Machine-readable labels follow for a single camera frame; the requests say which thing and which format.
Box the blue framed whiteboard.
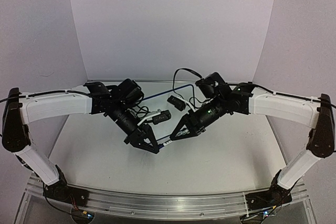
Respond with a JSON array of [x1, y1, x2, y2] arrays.
[[141, 84, 195, 102]]

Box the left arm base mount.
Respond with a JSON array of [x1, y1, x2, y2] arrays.
[[43, 175, 89, 207]]

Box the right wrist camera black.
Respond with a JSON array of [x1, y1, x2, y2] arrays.
[[167, 95, 186, 111]]

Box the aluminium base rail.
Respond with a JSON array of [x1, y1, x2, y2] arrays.
[[25, 176, 310, 221]]

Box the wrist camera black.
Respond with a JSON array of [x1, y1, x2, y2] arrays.
[[167, 95, 186, 111], [152, 110, 171, 125]]

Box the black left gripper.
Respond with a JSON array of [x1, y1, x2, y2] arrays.
[[110, 101, 160, 154]]

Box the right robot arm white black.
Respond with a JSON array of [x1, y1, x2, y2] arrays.
[[170, 72, 335, 190]]

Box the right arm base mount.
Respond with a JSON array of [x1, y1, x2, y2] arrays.
[[245, 185, 292, 210]]

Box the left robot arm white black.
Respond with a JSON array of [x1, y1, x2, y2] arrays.
[[2, 79, 159, 200]]

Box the right camera black cable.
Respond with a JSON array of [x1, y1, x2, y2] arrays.
[[172, 68, 203, 104]]

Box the white blue marker pen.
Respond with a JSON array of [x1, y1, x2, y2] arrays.
[[158, 140, 173, 149]]

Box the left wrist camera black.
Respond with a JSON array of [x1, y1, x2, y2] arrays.
[[152, 110, 171, 125]]

